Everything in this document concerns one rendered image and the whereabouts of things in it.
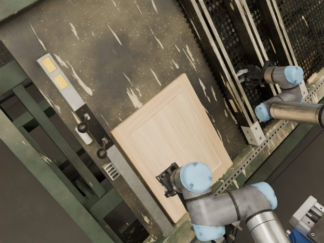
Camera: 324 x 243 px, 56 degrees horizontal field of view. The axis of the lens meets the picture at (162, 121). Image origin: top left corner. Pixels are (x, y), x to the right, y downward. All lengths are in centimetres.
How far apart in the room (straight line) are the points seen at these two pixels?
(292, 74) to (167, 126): 57
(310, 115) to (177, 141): 59
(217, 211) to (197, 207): 5
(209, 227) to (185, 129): 73
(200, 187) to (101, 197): 70
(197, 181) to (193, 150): 74
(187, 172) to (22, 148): 62
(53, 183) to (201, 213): 62
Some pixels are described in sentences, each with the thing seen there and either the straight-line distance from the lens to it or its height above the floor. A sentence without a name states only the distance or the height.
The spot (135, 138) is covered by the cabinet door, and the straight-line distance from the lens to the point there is 132.
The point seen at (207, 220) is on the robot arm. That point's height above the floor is 161.
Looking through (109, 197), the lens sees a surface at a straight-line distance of 140.
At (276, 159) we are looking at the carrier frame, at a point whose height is 18.
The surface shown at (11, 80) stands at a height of 163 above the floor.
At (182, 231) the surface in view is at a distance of 155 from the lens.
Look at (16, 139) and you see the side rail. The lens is 116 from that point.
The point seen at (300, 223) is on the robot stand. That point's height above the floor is 98.
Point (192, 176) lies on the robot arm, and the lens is 76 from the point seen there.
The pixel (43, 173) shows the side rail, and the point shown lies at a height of 142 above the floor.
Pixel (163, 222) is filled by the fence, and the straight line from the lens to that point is 148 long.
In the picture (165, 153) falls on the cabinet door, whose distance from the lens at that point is 141.
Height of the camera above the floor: 237
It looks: 54 degrees down
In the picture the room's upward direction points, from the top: 10 degrees counter-clockwise
